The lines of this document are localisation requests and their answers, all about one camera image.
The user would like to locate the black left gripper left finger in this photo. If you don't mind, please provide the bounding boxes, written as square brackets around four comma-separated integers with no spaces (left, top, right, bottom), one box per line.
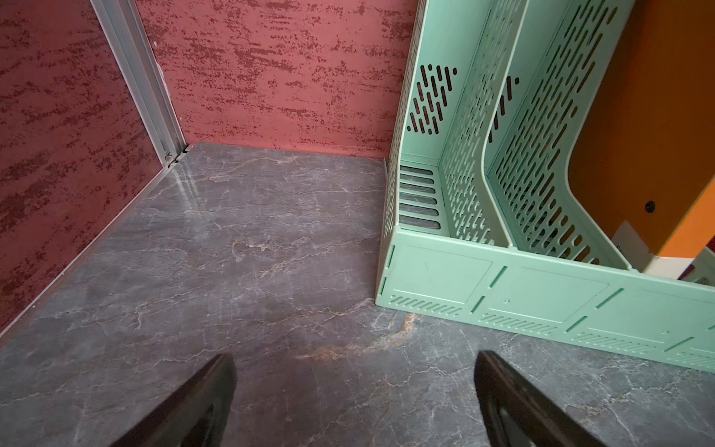
[113,354,238,446]

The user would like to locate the orange perforated folder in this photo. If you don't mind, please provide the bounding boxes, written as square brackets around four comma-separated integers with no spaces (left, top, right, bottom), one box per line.
[569,1,714,258]

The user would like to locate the aluminium left corner post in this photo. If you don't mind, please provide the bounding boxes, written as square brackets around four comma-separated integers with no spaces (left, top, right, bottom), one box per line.
[91,0,187,168]

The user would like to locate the green plastic file organizer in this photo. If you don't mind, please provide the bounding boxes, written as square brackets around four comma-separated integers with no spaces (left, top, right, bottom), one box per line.
[375,1,714,372]

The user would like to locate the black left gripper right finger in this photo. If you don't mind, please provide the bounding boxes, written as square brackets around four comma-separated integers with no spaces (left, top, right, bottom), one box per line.
[474,350,603,446]

